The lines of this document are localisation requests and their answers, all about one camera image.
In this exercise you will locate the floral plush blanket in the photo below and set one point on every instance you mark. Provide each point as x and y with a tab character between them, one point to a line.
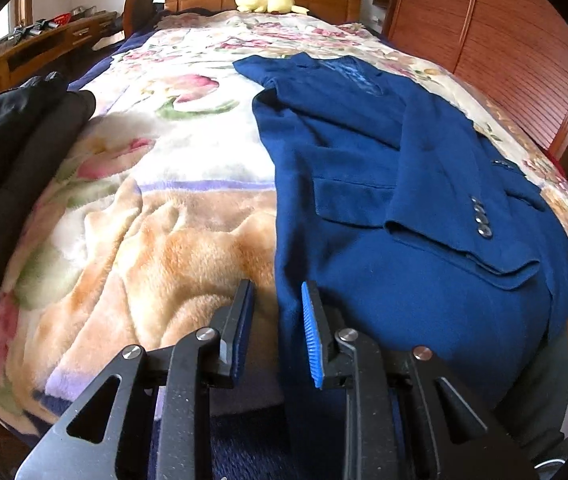
164	210

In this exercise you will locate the person's grey clothing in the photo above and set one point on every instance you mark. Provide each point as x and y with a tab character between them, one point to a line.
543	385

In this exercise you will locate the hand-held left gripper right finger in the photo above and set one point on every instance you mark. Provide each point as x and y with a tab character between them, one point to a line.
311	335

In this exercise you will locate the red cloth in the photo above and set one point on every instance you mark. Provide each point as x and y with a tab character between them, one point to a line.
561	165

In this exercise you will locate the red bowl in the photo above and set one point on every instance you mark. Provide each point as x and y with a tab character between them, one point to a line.
61	18

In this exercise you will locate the yellow plush toy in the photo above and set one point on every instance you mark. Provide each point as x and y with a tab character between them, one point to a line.
264	0

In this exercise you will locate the wooden chair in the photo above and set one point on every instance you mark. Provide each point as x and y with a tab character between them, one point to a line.
136	5

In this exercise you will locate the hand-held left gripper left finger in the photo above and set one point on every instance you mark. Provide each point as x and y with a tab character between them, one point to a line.
239	330

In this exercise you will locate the blue suit jacket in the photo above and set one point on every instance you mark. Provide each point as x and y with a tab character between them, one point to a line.
363	220

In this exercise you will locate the wooden slatted wardrobe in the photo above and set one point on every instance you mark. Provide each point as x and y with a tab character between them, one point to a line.
503	35

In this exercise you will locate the dark grey garment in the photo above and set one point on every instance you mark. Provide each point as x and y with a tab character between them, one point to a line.
24	185

